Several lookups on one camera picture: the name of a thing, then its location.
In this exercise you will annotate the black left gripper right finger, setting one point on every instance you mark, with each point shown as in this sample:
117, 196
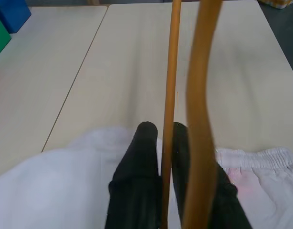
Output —
181, 167

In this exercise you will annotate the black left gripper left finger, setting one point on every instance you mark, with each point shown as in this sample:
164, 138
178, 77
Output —
137, 176

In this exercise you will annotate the white shorts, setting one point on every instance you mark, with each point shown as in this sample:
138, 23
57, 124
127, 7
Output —
53, 186

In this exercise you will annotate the yellow woven basket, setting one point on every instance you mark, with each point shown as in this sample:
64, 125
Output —
280, 3

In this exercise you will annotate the blue block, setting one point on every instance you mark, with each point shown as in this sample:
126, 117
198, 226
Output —
14, 14

